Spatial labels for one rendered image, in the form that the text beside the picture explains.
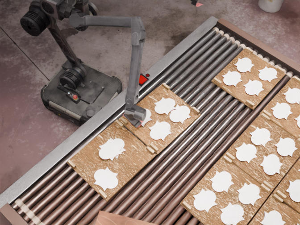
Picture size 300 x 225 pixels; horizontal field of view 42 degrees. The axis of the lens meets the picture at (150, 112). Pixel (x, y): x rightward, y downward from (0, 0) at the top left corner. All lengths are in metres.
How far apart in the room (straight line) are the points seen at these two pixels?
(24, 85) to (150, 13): 1.60
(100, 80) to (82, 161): 1.35
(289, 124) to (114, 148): 1.14
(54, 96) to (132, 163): 1.39
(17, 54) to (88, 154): 2.08
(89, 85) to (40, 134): 0.62
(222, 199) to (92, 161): 0.80
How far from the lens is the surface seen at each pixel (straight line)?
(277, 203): 2.39
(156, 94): 2.61
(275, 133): 2.60
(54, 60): 4.09
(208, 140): 2.48
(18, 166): 3.51
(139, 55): 2.18
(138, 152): 2.37
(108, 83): 3.54
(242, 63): 2.87
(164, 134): 2.43
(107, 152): 2.36
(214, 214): 2.27
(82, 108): 3.40
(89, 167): 2.34
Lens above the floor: 3.05
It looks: 57 degrees down
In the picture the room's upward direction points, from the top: 4 degrees clockwise
